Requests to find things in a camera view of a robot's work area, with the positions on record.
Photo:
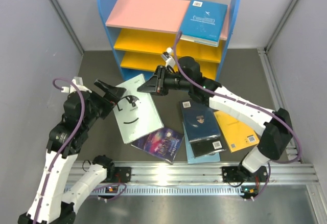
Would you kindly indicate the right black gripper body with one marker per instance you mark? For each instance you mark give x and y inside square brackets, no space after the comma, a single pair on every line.
[167,81]

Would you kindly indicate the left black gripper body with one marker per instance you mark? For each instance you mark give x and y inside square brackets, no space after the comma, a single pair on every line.
[100,105]

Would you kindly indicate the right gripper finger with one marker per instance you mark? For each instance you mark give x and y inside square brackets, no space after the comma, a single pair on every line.
[154,79]
[149,87]

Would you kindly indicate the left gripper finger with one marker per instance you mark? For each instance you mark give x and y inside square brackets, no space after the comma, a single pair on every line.
[103,86]
[114,94]

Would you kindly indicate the pale green Gatsby book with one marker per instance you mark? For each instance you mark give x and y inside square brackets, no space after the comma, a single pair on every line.
[136,113]

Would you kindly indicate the navy blue book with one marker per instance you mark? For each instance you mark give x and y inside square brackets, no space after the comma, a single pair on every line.
[199,121]

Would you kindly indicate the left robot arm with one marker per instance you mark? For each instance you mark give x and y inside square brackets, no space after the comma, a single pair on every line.
[81,110]

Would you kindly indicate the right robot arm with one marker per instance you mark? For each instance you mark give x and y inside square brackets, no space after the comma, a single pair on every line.
[273,127]

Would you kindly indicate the blue pink yellow bookshelf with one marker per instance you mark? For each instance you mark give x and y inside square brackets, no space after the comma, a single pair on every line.
[139,30]

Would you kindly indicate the purple Robinson Crusoe book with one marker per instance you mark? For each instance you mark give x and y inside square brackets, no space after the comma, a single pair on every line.
[163,144]

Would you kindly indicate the black book with barcode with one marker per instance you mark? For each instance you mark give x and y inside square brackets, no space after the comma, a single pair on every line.
[207,147]

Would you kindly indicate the yellow book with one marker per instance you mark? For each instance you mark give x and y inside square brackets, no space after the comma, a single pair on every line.
[237,134]

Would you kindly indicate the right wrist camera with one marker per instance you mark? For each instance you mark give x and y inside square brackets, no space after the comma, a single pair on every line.
[167,56]

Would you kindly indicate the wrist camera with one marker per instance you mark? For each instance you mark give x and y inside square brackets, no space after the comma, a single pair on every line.
[78,82]
[167,56]

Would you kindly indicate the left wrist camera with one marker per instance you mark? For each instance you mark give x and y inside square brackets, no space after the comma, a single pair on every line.
[78,82]

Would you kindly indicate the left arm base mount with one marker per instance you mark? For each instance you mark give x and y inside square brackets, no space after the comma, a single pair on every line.
[120,175]

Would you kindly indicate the aluminium mounting rail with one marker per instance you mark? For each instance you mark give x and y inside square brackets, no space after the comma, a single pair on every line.
[160,178]

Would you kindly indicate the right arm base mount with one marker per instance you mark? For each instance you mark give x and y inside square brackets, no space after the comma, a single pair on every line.
[235,174]

